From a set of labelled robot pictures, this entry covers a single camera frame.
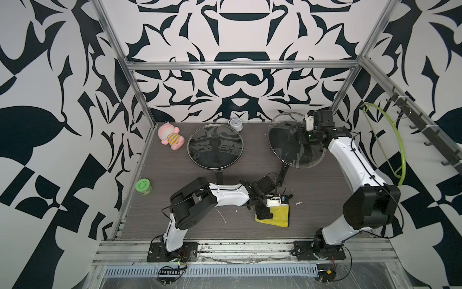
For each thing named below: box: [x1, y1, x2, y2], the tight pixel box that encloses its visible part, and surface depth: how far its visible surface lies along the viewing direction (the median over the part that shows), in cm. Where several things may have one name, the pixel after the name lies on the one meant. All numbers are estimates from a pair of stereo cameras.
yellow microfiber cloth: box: [255, 205, 289, 228], surface depth 83 cm
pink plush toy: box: [157, 122, 186, 151], surface depth 108 cm
